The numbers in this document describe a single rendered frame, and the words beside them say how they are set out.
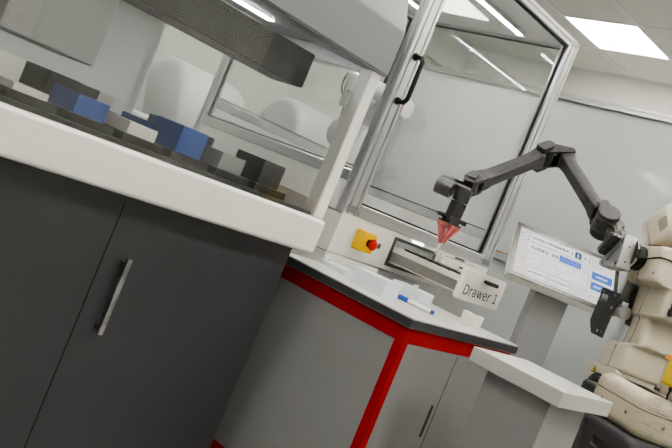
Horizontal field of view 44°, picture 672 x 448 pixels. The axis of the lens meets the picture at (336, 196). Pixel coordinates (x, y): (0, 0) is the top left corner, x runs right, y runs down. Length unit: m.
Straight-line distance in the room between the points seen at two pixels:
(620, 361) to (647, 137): 2.12
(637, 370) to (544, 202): 2.17
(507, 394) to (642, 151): 2.73
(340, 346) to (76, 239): 0.83
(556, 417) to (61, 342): 1.23
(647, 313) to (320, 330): 1.07
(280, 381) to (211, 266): 0.47
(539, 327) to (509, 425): 1.79
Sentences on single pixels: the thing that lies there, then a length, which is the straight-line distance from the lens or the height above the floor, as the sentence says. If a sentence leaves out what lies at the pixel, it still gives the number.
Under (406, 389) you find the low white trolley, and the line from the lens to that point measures 2.41.
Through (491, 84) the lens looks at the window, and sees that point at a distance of 3.33.
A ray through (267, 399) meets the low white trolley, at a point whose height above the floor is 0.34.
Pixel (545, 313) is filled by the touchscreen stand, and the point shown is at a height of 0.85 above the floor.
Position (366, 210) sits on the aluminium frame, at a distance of 2.91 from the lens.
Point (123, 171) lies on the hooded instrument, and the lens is 1.96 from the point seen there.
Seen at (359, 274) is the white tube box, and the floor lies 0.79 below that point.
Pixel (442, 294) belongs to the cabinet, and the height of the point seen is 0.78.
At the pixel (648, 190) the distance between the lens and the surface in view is 4.68.
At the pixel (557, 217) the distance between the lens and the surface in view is 4.85.
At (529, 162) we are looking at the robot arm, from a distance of 3.07.
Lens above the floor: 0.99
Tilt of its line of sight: level
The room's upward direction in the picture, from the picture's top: 22 degrees clockwise
